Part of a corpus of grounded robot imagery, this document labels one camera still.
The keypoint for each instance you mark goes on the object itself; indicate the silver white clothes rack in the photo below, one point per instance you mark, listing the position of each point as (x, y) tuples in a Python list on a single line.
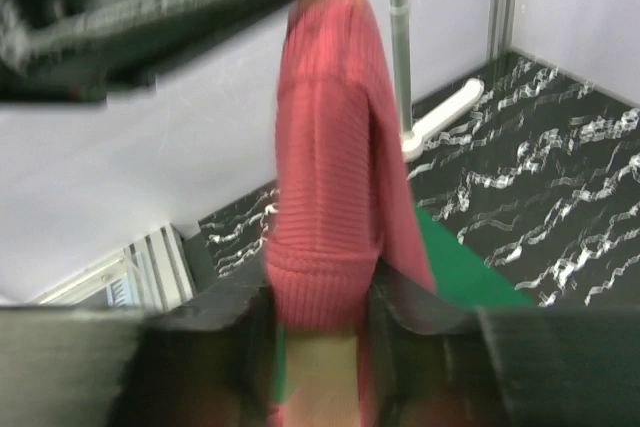
[(433, 41)]

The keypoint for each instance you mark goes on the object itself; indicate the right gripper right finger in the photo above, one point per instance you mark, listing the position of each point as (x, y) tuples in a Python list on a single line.
[(435, 364)]

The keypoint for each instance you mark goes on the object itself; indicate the aluminium frame post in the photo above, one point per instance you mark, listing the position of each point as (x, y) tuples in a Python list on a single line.
[(502, 2)]

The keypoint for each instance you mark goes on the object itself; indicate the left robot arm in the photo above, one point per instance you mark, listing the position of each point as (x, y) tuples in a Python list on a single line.
[(79, 51)]

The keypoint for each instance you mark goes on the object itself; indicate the beige wooden clothes hanger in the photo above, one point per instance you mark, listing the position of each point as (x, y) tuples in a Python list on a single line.
[(320, 362)]

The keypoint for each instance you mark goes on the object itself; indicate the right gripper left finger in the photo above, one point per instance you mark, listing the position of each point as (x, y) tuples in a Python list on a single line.
[(206, 363)]

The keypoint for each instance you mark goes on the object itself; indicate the maroon tank top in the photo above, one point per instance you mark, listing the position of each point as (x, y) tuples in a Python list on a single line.
[(390, 193)]

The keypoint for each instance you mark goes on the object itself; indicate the green binder folder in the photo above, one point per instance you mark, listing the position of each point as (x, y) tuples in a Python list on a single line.
[(465, 272)]

